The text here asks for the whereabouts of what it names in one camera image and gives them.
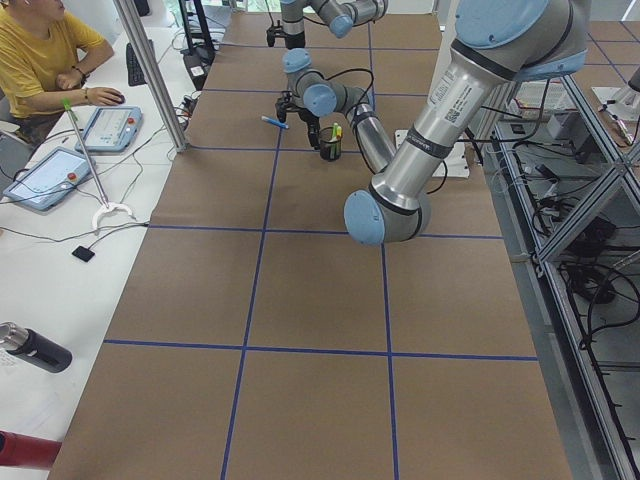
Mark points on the teach pendant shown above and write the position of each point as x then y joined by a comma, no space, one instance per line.
110,130
49,181

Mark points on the blue highlighter pen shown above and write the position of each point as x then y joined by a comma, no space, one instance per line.
275,122

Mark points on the red bottle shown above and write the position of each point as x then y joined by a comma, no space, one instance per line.
23,451

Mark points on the black keyboard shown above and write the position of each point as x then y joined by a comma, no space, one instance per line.
135,74

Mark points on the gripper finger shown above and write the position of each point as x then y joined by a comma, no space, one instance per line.
270,36
313,128
282,106

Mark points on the aluminium frame post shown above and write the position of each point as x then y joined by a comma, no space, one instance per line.
133,26

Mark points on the person in yellow shirt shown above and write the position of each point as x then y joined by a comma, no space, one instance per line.
48,54

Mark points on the black thermos bottle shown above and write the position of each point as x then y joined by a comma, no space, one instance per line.
34,348

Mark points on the aluminium frame rail structure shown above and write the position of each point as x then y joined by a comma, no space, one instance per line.
564,158

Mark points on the near teach pendant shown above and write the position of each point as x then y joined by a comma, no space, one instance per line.
49,181

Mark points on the black mesh pen cup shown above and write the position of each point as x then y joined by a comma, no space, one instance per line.
329,150

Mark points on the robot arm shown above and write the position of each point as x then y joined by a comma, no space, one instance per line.
495,42
340,17

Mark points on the green highlighter pen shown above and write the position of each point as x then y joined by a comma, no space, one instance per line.
335,131

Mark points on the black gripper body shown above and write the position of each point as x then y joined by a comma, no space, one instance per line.
311,125
271,33

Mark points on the small black square pad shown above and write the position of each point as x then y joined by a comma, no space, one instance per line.
83,253

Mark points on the far teach pendant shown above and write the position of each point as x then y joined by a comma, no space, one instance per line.
110,130

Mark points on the reacher grabber stick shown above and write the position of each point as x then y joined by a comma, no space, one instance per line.
107,206

